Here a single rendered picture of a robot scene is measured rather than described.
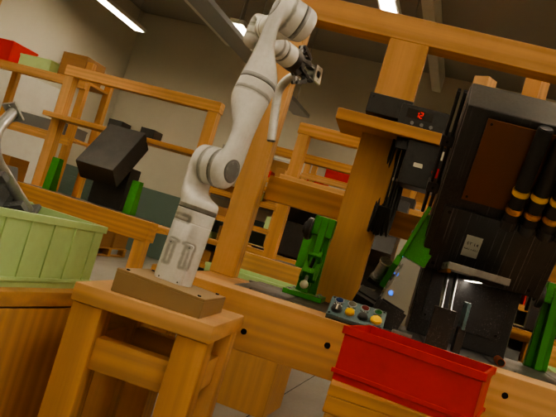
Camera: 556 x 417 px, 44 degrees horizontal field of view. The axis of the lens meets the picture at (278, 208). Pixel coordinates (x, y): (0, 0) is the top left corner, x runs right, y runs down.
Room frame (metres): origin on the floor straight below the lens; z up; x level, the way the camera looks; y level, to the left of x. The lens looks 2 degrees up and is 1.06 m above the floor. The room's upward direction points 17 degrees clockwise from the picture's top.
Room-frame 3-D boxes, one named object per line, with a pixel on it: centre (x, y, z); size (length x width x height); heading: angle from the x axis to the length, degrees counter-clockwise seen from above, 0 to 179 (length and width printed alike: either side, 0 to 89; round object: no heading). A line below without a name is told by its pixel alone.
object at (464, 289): (2.18, -0.65, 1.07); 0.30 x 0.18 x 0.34; 80
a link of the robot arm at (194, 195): (1.61, 0.18, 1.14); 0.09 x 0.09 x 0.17; 57
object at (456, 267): (1.95, -0.58, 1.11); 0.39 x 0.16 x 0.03; 170
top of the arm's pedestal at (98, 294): (1.60, 0.19, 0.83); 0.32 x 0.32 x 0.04; 81
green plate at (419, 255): (2.02, -0.43, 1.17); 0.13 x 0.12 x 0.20; 80
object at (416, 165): (2.29, -0.44, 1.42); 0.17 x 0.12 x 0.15; 80
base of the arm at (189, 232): (1.61, 0.18, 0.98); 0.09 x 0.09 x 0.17; 83
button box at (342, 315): (1.80, -0.28, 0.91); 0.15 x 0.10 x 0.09; 80
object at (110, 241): (11.00, 2.75, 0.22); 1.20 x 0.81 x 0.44; 167
